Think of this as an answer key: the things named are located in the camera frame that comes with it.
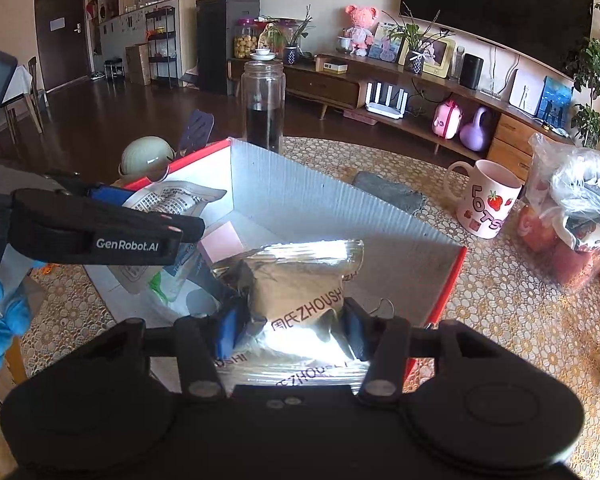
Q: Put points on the clear plastic container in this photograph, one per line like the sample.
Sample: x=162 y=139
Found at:
x=595 y=265

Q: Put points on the pale green helmet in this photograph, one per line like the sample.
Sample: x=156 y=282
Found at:
x=145 y=157

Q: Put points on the wooden dining chair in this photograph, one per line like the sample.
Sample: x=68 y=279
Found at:
x=32 y=67

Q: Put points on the silver snack packet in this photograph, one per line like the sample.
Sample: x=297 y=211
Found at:
x=305 y=372
x=300 y=280
x=175 y=200

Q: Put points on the dark wooden door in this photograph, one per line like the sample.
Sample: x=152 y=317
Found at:
x=62 y=35

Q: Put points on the large leafy houseplant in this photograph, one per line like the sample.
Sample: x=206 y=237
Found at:
x=592 y=72

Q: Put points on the clear packet with green print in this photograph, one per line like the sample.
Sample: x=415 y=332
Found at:
x=167 y=282

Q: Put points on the purple plastic chair back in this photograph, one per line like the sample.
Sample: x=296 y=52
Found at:
x=197 y=130

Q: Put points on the floral lace covered desktop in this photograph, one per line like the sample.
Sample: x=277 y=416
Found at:
x=505 y=310

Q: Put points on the person's left hand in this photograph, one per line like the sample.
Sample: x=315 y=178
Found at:
x=10 y=317

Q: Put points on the clear plastic bag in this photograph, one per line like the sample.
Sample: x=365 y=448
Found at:
x=580 y=170

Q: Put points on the small plant in blue pot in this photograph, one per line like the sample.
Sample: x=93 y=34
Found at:
x=290 y=54

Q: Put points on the white router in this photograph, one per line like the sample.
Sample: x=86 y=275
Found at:
x=385 y=109

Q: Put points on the small standing picture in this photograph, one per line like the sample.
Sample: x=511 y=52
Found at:
x=380 y=45

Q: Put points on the pink strawberry mug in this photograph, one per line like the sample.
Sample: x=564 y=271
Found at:
x=480 y=210

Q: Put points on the grey cloth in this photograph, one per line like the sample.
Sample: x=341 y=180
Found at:
x=390 y=192

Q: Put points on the black television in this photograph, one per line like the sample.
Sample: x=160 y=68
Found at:
x=495 y=0

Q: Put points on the glass bottle with dark liquid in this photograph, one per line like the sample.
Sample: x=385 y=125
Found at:
x=262 y=120

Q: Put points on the white standing board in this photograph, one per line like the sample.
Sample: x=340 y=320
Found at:
x=525 y=92

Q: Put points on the wall shelving unit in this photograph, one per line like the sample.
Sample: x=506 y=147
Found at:
x=125 y=25

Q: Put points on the clear water bottle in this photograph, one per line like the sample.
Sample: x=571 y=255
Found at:
x=458 y=65

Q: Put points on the black speaker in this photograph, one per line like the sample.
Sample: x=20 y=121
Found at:
x=471 y=72

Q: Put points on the pink toy case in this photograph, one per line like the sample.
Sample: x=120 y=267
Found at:
x=446 y=120

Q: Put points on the jar of yellow snacks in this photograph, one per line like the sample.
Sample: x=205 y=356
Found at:
x=245 y=42

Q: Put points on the pink paper card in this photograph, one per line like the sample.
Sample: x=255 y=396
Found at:
x=222 y=242

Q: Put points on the white bowl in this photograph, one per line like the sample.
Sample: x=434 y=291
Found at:
x=264 y=54

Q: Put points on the tall black cabinet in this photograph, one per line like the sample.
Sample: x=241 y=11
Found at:
x=220 y=45

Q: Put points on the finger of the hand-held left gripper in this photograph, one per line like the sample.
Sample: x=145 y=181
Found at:
x=212 y=280
x=107 y=194

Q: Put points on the brown cardboard carton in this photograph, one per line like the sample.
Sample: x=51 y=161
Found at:
x=139 y=65

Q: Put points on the pink plush doll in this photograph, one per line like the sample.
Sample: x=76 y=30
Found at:
x=360 y=32

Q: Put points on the purple kettlebell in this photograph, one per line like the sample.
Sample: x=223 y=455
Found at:
x=475 y=135

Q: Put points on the wooden television cabinet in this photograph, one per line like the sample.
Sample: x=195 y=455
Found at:
x=325 y=87

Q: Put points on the printed white pouch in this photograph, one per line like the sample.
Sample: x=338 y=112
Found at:
x=585 y=232

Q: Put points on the red cardboard box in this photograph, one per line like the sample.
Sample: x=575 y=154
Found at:
x=330 y=205

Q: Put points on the potted plant with twigs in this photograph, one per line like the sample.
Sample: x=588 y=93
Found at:
x=414 y=63

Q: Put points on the small white box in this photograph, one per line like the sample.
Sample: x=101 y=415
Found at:
x=332 y=65

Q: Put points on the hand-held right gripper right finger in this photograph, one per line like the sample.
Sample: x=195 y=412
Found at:
x=355 y=330

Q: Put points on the yellow photo frame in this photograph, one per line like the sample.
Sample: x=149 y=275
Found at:
x=437 y=57

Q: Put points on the black shelf rack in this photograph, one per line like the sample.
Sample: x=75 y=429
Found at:
x=162 y=60

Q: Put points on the small grey cup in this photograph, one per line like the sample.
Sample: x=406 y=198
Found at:
x=345 y=45

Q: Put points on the blue painting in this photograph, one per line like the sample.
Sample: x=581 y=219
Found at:
x=555 y=105

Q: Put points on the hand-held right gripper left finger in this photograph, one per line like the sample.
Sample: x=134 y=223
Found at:
x=227 y=330

